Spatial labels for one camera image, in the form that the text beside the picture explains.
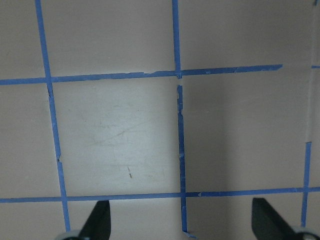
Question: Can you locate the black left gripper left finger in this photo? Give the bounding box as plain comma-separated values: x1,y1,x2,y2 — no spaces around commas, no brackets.
77,200,111,240

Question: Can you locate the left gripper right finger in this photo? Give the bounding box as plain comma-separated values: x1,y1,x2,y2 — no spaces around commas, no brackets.
251,198,299,240

